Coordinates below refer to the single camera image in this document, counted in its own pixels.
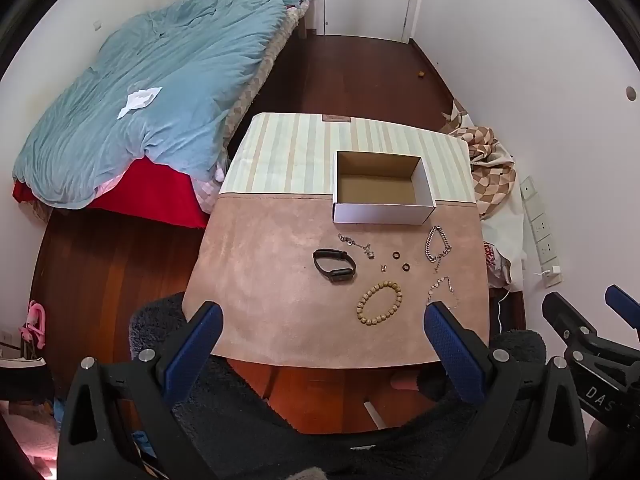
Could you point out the black smart band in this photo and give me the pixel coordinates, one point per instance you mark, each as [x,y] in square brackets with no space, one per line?
[345,274]

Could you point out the dark fluffy seat cushion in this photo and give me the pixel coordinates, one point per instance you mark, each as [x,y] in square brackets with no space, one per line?
[240,410]

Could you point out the white paper sheet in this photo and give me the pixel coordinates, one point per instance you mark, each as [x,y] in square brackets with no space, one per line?
[140,99]

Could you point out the pink plastic object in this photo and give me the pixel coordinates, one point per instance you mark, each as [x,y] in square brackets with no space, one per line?
[36,325]

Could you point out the pink and striped table cloth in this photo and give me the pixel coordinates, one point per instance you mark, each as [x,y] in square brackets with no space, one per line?
[270,260]

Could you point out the white charger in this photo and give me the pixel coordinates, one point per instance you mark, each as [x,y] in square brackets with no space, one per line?
[552,276]

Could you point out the red and white plastic bag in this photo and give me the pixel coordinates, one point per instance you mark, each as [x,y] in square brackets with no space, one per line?
[495,265]

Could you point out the white cloth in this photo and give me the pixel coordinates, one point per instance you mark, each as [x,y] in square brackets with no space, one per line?
[502,232]

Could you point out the bed with blue duvet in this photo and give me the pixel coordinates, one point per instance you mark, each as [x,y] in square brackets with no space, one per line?
[165,110]

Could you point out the beige checkered cloth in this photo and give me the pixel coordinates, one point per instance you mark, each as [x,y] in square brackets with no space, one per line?
[492,160]

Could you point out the red bed sheet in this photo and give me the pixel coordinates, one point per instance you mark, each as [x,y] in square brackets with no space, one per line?
[150,195]

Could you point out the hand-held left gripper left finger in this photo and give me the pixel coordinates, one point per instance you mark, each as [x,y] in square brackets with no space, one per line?
[196,342]

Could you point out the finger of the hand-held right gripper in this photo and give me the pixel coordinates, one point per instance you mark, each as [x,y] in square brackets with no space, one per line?
[565,316]
[622,301]

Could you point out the white cardboard box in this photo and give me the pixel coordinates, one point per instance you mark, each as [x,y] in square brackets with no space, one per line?
[380,212]

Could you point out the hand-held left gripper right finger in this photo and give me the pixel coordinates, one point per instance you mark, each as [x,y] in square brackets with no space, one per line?
[454,355]

